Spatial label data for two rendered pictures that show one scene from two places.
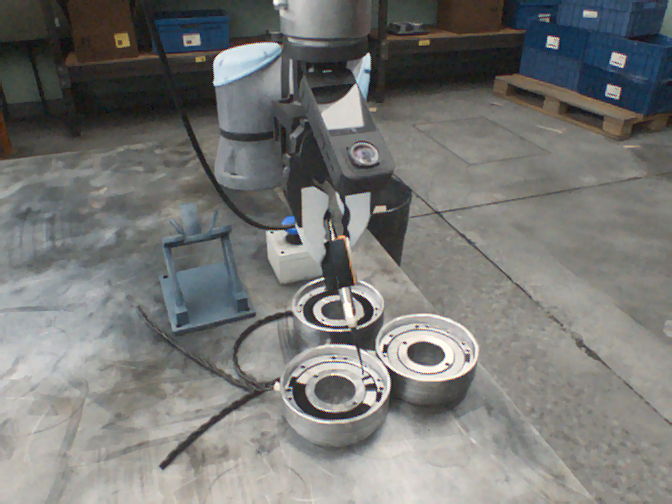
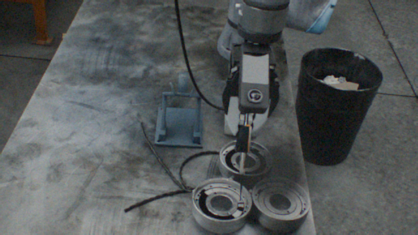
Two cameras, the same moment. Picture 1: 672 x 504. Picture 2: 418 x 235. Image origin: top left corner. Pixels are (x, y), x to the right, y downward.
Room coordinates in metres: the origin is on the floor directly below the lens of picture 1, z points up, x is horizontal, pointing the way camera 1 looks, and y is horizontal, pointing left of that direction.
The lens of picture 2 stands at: (-0.24, -0.16, 1.50)
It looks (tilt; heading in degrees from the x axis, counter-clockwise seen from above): 37 degrees down; 17
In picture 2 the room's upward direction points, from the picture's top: 7 degrees clockwise
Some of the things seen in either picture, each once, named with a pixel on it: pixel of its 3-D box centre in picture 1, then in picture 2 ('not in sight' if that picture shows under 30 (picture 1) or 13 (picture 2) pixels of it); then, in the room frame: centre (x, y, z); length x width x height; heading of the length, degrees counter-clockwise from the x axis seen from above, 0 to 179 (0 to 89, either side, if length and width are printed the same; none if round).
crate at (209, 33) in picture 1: (188, 31); not in sight; (3.99, 1.00, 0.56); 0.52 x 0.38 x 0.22; 107
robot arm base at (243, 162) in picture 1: (253, 148); (247, 34); (0.98, 0.15, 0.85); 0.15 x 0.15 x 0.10
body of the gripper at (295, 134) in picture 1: (322, 106); (254, 56); (0.50, 0.01, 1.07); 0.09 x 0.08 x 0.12; 23
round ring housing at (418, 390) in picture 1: (425, 359); (279, 205); (0.44, -0.09, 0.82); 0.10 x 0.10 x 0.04
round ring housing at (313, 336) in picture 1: (338, 316); (245, 164); (0.52, 0.00, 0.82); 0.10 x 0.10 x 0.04
